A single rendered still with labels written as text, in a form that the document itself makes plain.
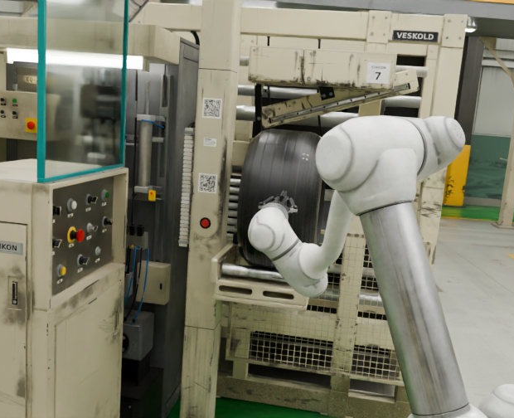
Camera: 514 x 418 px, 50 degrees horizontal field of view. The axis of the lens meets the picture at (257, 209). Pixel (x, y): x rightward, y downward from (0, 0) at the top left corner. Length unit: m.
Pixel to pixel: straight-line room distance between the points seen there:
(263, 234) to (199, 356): 0.99
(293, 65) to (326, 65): 0.14
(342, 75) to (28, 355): 1.55
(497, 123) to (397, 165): 11.06
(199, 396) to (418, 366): 1.54
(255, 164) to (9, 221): 0.83
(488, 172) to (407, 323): 11.03
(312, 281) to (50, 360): 0.81
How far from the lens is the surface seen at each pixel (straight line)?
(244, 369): 2.99
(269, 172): 1.94
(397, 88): 2.48
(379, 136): 1.00
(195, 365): 2.39
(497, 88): 12.04
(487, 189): 12.04
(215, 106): 2.14
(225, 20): 2.16
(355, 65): 2.35
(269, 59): 2.37
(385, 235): 1.00
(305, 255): 1.52
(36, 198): 1.65
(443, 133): 1.12
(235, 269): 2.12
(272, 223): 1.50
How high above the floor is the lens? 1.51
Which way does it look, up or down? 10 degrees down
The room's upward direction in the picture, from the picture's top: 4 degrees clockwise
